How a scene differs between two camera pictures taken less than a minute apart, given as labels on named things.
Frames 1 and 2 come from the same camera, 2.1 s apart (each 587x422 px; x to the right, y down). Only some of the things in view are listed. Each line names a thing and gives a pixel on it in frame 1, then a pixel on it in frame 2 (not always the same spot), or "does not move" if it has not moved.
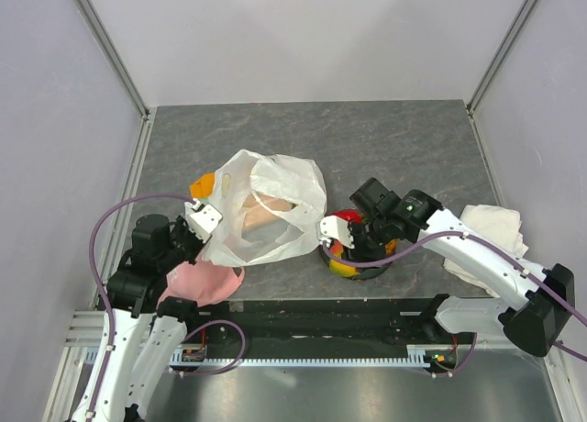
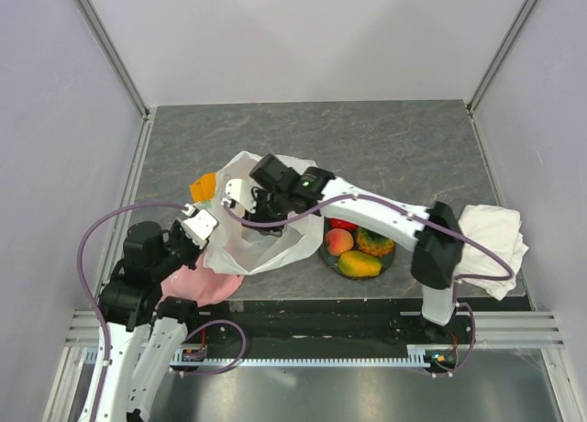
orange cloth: (204, 186) does not move
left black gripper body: (184, 246) does not move
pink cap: (202, 282) does not move
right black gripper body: (370, 239) to (268, 203)
